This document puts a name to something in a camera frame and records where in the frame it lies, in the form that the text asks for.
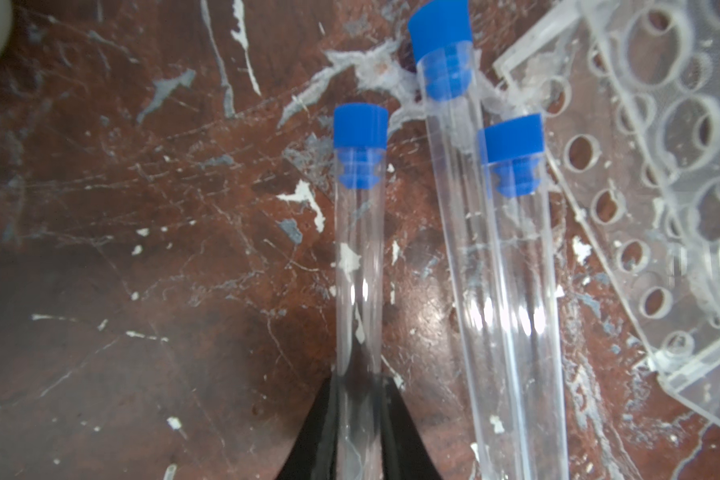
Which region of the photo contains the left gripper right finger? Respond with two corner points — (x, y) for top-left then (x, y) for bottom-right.
(381, 377), (442, 480)

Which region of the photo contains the clear acrylic test tube rack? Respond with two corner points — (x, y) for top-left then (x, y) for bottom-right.
(494, 1), (720, 426)

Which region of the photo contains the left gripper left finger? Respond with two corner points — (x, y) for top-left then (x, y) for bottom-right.
(276, 375), (339, 480)

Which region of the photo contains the test tube blue cap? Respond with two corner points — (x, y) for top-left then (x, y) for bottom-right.
(333, 103), (388, 479)
(480, 113), (569, 479)
(408, 1), (517, 479)

